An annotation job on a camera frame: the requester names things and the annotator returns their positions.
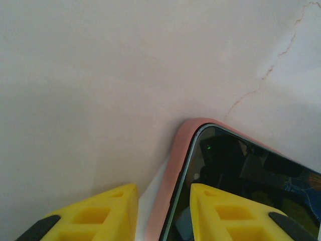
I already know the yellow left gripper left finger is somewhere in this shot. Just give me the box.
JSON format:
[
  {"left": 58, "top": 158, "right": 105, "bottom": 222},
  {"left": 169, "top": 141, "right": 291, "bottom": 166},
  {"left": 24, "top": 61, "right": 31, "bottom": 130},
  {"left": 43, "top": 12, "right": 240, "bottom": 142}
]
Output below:
[{"left": 14, "top": 182, "right": 138, "bottom": 241}]

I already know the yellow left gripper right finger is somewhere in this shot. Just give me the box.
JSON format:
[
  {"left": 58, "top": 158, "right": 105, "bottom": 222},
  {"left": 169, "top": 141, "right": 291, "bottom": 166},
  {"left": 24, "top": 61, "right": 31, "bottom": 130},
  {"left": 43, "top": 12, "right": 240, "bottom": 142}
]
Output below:
[{"left": 189, "top": 182, "right": 319, "bottom": 241}]

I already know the teal smartphone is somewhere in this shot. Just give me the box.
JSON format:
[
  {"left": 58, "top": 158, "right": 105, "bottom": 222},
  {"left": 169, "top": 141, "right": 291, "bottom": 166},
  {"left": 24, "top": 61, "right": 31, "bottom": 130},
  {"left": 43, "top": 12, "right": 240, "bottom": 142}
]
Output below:
[{"left": 160, "top": 124, "right": 321, "bottom": 241}]

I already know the pink phone case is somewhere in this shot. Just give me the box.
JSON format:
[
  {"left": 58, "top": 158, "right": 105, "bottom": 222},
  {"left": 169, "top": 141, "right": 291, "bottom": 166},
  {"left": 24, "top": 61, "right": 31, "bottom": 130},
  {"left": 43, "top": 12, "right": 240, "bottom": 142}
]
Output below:
[{"left": 146, "top": 117, "right": 321, "bottom": 241}]

